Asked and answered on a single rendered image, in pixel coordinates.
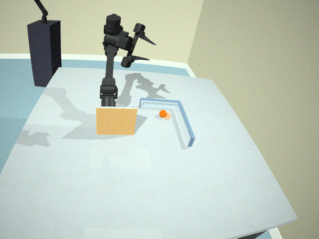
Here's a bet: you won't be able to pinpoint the low clear corner walls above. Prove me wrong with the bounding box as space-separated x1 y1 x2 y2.
140 100 191 145

